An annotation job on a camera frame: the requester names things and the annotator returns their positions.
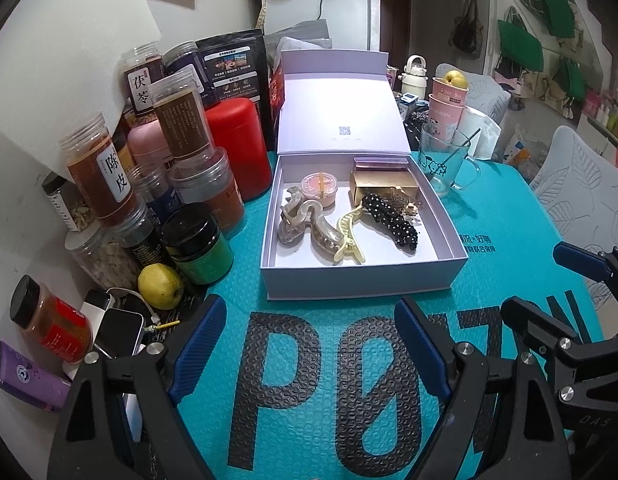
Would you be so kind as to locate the pale yellow hair claw clip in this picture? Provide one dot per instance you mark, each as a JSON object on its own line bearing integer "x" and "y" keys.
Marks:
{"x": 351, "y": 250}

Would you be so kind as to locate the small dark jar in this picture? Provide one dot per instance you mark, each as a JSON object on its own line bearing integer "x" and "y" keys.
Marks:
{"x": 141, "y": 245}

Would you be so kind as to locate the spice jar red label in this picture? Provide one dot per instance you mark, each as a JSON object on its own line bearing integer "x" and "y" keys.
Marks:
{"x": 54, "y": 322}

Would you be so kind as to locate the clear jar brown label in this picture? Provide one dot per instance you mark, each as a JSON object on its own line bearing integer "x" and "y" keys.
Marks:
{"x": 181, "y": 120}

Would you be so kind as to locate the teal bubble mat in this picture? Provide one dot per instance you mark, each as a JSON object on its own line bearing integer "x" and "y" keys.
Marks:
{"x": 369, "y": 305}

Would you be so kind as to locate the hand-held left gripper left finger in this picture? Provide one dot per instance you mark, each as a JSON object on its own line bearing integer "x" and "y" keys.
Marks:
{"x": 196, "y": 350}

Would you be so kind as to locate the green tote bag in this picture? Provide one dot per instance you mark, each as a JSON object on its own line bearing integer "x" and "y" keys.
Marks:
{"x": 521, "y": 45}
{"x": 556, "y": 10}
{"x": 571, "y": 80}

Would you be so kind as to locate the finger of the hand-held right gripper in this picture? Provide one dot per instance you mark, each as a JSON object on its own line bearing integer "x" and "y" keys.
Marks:
{"x": 579, "y": 257}
{"x": 534, "y": 325}

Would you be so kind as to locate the brown door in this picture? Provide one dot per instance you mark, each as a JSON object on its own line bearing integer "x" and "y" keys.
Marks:
{"x": 394, "y": 15}

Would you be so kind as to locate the black foil pouch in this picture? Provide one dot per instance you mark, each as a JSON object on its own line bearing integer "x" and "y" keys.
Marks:
{"x": 231, "y": 70}

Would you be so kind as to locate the glass mug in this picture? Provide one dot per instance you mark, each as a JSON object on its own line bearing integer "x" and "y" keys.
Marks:
{"x": 439, "y": 180}

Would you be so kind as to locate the pink bottle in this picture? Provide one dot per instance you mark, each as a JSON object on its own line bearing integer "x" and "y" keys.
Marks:
{"x": 146, "y": 142}

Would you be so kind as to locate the white fridge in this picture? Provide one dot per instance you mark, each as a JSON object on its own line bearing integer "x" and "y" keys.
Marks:
{"x": 344, "y": 20}

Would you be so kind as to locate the white device black screen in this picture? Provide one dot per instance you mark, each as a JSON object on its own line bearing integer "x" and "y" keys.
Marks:
{"x": 116, "y": 335}

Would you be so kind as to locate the black-lid jar green label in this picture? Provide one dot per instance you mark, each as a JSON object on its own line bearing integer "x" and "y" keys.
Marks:
{"x": 199, "y": 250}

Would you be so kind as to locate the pink patterned tote bag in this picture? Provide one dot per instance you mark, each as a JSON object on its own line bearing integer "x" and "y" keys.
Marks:
{"x": 506, "y": 82}

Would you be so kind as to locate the yellow-green fruit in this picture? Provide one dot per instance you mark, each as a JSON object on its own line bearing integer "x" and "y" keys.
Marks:
{"x": 160, "y": 287}

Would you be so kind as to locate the white power bank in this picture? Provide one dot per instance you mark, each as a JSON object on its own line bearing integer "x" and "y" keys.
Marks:
{"x": 99, "y": 302}

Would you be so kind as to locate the clear jar orange peel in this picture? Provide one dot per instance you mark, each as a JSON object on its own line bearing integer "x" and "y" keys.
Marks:
{"x": 99, "y": 175}

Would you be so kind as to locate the clear blush compact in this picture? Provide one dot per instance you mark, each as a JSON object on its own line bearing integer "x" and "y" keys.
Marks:
{"x": 316, "y": 182}

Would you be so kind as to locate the small gold hair clip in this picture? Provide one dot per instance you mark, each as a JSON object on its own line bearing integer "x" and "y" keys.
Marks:
{"x": 404, "y": 205}

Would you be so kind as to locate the clear jar dark contents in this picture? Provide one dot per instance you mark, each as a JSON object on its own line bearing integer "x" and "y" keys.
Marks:
{"x": 181, "y": 62}

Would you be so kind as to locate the printed plastic bag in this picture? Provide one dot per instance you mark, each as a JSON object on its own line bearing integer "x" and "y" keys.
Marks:
{"x": 524, "y": 152}

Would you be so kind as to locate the white paper towel roll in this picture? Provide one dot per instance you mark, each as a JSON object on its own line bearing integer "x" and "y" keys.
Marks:
{"x": 481, "y": 132}

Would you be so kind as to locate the clear jar brown herb slices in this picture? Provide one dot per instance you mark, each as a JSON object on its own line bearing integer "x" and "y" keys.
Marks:
{"x": 141, "y": 85}

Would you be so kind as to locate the marbled beige hair claw clip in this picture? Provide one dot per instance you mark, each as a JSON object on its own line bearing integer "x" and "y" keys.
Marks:
{"x": 294, "y": 215}

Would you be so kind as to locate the shelf of bottles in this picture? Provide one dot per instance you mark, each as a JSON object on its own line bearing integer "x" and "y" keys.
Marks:
{"x": 606, "y": 120}

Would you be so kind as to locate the purple can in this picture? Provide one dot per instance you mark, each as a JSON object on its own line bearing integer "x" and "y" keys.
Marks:
{"x": 24, "y": 377}

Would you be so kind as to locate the white gift box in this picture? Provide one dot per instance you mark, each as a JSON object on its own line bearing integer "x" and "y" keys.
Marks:
{"x": 339, "y": 100}

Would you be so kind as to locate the red canister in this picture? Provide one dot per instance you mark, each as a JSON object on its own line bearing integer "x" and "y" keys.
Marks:
{"x": 239, "y": 150}

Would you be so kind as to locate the white water bottle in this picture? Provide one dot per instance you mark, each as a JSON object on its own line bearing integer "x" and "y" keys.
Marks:
{"x": 414, "y": 75}

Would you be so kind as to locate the black hanging bag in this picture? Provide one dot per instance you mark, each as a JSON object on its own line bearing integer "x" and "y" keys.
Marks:
{"x": 466, "y": 30}

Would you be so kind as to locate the gold cosmetic box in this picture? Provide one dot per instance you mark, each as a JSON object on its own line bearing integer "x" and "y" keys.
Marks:
{"x": 379, "y": 185}

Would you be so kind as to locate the yellow apple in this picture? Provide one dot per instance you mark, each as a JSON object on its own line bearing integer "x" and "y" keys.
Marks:
{"x": 455, "y": 80}

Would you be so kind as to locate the metal stirring spoon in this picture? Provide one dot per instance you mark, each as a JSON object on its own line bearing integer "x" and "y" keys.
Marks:
{"x": 461, "y": 147}

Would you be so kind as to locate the pink paper cup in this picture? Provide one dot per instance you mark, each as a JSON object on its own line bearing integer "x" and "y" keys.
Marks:
{"x": 444, "y": 117}
{"x": 446, "y": 97}

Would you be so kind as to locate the purple cosmetic box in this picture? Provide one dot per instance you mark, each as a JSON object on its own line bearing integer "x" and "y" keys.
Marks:
{"x": 381, "y": 165}

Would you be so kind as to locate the clear jar white seeds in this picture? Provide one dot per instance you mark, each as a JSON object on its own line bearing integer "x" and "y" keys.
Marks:
{"x": 104, "y": 260}

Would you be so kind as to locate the dark blue jar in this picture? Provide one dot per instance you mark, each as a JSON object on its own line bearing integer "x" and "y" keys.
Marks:
{"x": 156, "y": 192}

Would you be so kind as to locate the red packet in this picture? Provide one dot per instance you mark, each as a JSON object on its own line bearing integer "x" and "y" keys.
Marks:
{"x": 275, "y": 105}

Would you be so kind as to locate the black polka-dot hair scrunchie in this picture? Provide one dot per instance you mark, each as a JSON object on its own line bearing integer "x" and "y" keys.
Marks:
{"x": 389, "y": 220}

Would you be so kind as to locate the small yellow stick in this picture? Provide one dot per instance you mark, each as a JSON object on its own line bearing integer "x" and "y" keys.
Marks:
{"x": 164, "y": 326}

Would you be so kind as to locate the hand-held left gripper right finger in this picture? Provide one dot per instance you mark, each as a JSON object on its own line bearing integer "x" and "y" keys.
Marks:
{"x": 421, "y": 350}

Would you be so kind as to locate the grey leaf-pattern chair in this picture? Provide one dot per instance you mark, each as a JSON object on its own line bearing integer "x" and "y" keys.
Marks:
{"x": 584, "y": 190}
{"x": 484, "y": 95}

